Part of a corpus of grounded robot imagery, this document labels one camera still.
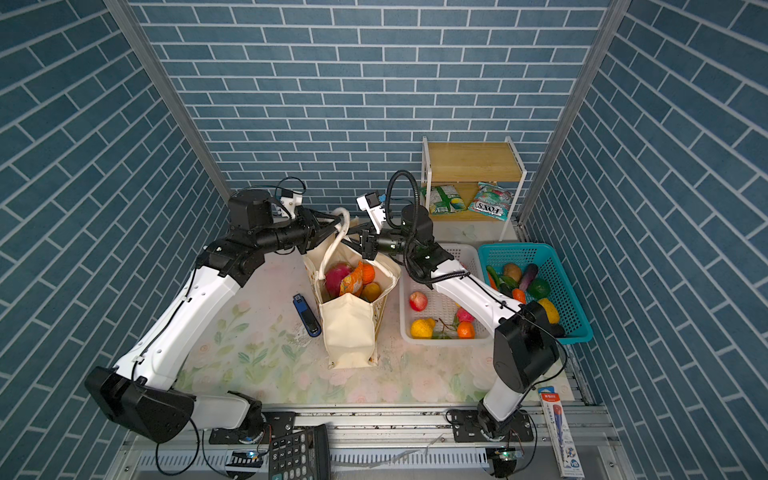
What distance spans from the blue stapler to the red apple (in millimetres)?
304

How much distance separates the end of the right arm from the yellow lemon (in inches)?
12.3

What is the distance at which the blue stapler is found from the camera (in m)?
0.91

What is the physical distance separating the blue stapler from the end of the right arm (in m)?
0.38

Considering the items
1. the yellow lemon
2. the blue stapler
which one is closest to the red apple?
the yellow lemon

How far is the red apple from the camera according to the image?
3.05ft

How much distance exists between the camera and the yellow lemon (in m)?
0.86
